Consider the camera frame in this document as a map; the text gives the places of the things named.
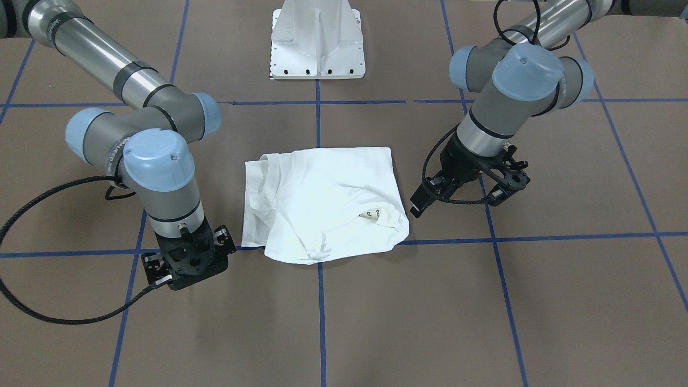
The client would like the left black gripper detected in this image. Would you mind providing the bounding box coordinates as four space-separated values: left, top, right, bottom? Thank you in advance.
410 131 531 218

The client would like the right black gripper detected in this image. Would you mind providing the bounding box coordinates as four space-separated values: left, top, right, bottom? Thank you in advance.
141 222 237 291

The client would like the white long-sleeve printed shirt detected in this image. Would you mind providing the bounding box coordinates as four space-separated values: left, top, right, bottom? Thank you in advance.
241 147 410 265

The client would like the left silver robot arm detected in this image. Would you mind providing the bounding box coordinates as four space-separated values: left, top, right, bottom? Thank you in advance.
410 1 686 218

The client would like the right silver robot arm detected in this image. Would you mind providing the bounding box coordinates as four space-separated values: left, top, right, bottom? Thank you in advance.
2 1 236 291

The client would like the white camera stand pedestal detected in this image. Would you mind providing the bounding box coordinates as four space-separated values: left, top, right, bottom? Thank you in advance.
269 1 366 80

